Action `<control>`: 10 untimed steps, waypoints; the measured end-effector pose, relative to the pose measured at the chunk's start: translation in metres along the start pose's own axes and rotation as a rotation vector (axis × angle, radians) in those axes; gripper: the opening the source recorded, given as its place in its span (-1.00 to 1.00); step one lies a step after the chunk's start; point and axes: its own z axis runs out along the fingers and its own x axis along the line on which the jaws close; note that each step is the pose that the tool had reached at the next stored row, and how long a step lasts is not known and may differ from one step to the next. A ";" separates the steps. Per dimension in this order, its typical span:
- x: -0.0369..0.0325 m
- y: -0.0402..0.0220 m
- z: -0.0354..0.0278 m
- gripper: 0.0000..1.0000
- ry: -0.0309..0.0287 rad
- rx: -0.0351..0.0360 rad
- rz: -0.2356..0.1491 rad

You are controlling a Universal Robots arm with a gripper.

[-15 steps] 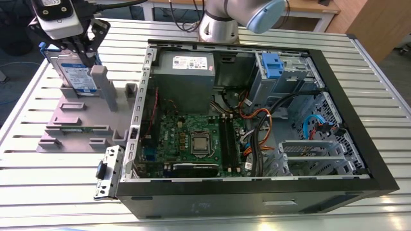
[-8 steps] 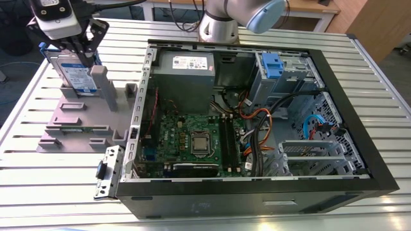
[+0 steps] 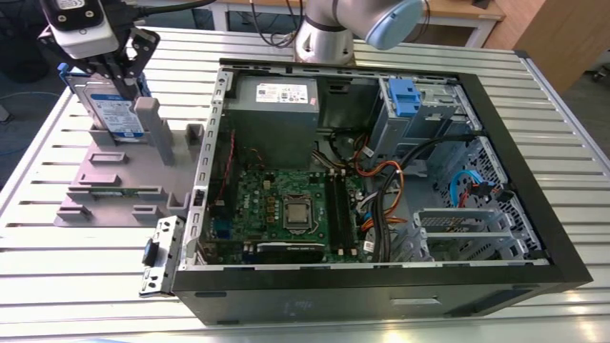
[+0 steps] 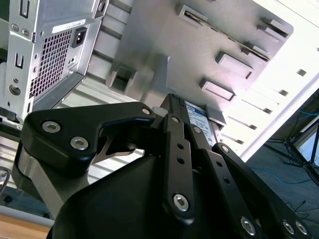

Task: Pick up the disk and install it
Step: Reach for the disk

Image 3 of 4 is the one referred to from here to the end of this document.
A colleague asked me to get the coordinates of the hard disk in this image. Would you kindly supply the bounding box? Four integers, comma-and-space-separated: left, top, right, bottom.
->
56, 62, 154, 141

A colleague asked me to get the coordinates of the black RAM slot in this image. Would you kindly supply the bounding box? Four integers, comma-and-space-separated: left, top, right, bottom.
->
325, 170, 345, 257
338, 170, 359, 257

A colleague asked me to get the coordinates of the orange yellow wire bundle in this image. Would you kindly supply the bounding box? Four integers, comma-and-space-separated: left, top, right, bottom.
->
357, 160, 408, 233

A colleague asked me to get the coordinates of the thin red wire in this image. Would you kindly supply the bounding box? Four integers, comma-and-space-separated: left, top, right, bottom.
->
215, 129, 239, 207

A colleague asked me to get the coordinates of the wooden cabinet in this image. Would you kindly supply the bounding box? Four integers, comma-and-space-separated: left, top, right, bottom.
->
484, 0, 610, 96

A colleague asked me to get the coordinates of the power wire with black plug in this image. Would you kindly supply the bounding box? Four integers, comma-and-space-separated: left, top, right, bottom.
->
469, 182, 520, 205

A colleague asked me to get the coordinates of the metal drive cage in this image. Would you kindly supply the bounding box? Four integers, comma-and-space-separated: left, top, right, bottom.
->
369, 76, 482, 169

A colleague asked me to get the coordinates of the grey power supply unit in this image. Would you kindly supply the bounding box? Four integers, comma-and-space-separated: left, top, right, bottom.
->
223, 75, 321, 172

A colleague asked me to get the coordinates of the wooden top desk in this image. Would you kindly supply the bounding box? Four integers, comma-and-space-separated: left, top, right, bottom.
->
209, 0, 508, 49

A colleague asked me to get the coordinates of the grey parts rack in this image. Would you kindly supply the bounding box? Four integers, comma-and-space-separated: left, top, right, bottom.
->
55, 98, 206, 229

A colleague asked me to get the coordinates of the black cable bundle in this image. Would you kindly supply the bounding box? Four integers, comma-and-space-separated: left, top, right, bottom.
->
371, 134, 482, 262

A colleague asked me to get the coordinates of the metal disk bay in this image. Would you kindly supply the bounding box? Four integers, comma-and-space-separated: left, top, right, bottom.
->
413, 207, 545, 262

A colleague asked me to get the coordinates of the black graphics card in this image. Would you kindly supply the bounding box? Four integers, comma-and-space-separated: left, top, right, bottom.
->
242, 241, 329, 265

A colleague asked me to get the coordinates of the black open PC case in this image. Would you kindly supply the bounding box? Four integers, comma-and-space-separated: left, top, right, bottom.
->
170, 56, 596, 327

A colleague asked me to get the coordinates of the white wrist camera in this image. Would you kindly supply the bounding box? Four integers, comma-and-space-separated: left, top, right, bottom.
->
40, 0, 121, 60

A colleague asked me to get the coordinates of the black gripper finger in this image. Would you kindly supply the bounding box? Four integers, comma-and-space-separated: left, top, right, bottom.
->
117, 26, 162, 102
36, 24, 127, 99

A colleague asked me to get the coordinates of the blue plastic drive latch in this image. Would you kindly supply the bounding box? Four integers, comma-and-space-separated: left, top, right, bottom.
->
389, 77, 422, 117

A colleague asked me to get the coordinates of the CPU socket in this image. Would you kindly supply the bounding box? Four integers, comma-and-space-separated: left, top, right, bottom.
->
281, 194, 318, 235

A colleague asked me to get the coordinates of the blue data wire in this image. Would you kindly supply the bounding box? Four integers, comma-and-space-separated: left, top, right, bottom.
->
449, 170, 482, 208

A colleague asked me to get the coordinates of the green motherboard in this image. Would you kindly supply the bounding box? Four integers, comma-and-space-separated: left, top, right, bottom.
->
205, 169, 378, 265

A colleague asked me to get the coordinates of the green RAM stick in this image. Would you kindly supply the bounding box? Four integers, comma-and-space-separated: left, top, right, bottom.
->
90, 188, 145, 198

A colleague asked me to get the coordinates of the silver CPU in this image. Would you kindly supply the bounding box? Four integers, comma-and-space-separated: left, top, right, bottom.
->
285, 203, 314, 224

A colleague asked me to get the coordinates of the metal expansion slot bracket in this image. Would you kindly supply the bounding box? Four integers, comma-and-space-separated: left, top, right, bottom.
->
138, 215, 187, 298

